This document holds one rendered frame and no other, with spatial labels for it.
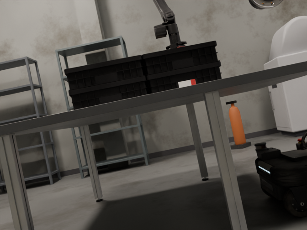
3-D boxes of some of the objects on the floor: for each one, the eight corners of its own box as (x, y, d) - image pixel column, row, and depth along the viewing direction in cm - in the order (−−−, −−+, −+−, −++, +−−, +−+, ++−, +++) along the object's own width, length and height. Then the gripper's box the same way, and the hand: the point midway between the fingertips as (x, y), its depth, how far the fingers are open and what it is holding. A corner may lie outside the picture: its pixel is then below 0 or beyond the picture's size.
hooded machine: (291, 138, 436) (266, 22, 437) (275, 135, 500) (254, 33, 502) (353, 125, 432) (328, 8, 433) (330, 124, 497) (308, 22, 498)
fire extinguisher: (249, 144, 460) (239, 99, 460) (253, 146, 433) (243, 98, 434) (229, 148, 461) (219, 103, 462) (233, 150, 435) (223, 102, 435)
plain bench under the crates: (272, 164, 298) (256, 85, 299) (394, 221, 138) (357, 49, 139) (92, 200, 305) (76, 122, 305) (9, 294, 145) (-24, 130, 145)
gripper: (185, 31, 184) (191, 59, 184) (171, 37, 192) (177, 65, 192) (176, 30, 180) (182, 60, 179) (162, 37, 187) (168, 65, 187)
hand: (179, 60), depth 185 cm, fingers open, 6 cm apart
